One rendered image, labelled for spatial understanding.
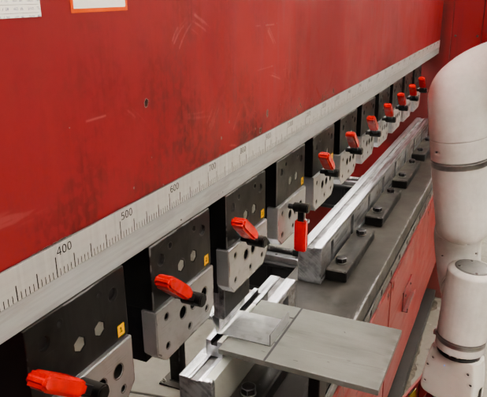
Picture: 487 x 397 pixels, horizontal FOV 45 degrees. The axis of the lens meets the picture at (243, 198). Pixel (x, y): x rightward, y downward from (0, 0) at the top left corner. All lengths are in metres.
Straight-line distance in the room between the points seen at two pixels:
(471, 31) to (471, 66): 2.05
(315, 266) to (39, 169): 1.00
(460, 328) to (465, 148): 0.32
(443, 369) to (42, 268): 0.79
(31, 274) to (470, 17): 2.64
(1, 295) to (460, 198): 0.69
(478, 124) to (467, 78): 0.07
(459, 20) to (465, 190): 2.07
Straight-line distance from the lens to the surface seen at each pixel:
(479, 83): 0.94
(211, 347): 1.03
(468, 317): 1.07
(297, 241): 1.13
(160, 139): 0.70
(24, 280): 0.55
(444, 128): 0.95
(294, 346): 1.01
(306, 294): 1.42
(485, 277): 1.05
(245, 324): 1.06
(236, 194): 0.89
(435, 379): 1.18
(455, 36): 3.00
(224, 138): 0.84
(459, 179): 0.97
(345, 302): 1.40
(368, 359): 0.99
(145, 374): 2.70
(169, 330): 0.78
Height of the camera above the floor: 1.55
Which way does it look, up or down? 19 degrees down
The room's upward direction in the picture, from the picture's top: 1 degrees counter-clockwise
